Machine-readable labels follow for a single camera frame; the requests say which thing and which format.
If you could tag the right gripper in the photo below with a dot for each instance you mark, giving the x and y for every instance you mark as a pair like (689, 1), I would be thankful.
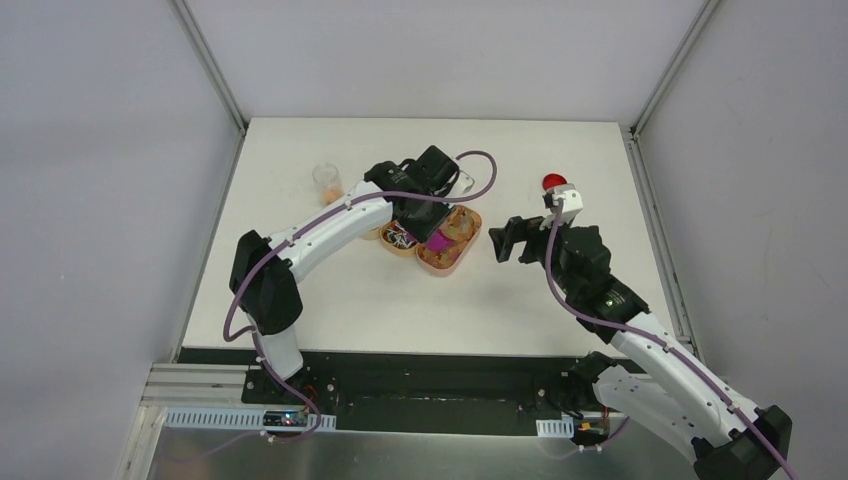
(518, 229)

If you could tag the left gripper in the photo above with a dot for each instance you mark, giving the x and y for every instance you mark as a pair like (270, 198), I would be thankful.
(424, 221)

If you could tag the magenta plastic scoop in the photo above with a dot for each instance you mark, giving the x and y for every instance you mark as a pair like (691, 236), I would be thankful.
(438, 241)

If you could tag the clear plastic jar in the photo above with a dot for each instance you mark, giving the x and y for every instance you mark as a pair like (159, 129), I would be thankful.
(328, 183)

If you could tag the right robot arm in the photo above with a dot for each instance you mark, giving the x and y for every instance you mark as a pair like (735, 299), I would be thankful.
(719, 431)

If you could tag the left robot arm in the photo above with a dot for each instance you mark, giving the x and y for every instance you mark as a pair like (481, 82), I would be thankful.
(267, 271)

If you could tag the tray of lollipop candies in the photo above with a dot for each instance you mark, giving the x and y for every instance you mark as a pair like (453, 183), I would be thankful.
(397, 240)

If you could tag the tray of popsicle candies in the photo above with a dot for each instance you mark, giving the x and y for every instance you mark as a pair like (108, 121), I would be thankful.
(463, 225)

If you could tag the red jar lid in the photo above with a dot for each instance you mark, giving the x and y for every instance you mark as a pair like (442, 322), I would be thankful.
(553, 180)

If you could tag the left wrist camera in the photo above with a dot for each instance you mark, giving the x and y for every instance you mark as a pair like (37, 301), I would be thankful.
(462, 185)

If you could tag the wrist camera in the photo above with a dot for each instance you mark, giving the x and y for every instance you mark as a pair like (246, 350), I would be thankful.
(564, 198)
(462, 185)

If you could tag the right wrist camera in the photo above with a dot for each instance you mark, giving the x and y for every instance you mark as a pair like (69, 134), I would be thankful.
(564, 198)

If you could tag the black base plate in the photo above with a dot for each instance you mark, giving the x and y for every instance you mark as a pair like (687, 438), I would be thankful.
(409, 393)

